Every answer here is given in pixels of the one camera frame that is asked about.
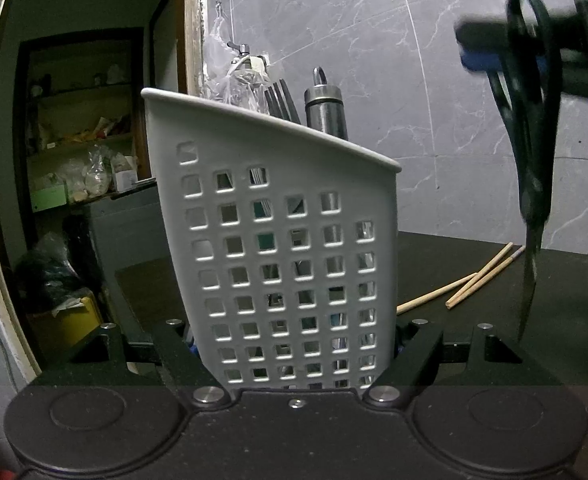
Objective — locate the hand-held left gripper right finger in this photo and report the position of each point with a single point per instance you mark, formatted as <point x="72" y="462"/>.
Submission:
<point x="414" y="355"/>

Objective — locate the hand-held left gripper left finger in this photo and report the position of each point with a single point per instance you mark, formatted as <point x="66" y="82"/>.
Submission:
<point x="178" y="355"/>

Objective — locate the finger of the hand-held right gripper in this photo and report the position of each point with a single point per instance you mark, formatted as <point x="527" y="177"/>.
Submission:
<point x="479" y="35"/>
<point x="479" y="62"/>

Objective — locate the wooden chopstick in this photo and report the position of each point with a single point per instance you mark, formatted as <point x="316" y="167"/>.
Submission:
<point x="489" y="275"/>
<point x="481" y="272"/>
<point x="436" y="292"/>

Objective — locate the dark metal fork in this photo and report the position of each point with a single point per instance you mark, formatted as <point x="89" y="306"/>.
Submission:
<point x="281" y="105"/>

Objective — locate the white perforated utensil basket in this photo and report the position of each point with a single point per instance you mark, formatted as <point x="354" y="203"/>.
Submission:
<point x="254" y="160"/>

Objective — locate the yellow plastic container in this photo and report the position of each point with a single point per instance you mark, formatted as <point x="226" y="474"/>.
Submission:
<point x="68" y="325"/>

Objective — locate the grey metal cabinet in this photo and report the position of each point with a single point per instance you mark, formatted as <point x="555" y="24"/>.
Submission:
<point x="123" y="230"/>

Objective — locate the black plastic bag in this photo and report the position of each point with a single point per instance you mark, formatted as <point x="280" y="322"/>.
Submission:
<point x="48" y="272"/>

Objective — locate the small white box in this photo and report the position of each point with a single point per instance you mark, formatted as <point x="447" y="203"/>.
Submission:
<point x="125" y="180"/>

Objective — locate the clear bags of goods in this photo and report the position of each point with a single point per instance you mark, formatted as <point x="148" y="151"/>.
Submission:
<point x="93" y="175"/>

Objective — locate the green box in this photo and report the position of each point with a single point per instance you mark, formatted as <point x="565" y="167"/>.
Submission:
<point x="48" y="197"/>

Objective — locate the plastic bag of dried goods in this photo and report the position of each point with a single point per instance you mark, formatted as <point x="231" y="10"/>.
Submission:
<point x="239" y="85"/>

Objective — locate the pile of food packets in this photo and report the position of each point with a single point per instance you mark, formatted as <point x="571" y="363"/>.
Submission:
<point x="88" y="130"/>

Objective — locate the clear empty plastic bag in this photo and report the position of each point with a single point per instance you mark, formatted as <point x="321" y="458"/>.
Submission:
<point x="216" y="35"/>

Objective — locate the wooden shelf unit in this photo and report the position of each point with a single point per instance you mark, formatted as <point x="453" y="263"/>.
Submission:
<point x="21" y="120"/>

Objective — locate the white ornament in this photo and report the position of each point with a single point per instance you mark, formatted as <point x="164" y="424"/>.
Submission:
<point x="116" y="75"/>

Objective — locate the wall water tap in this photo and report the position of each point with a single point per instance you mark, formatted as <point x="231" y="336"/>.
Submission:
<point x="246" y="57"/>

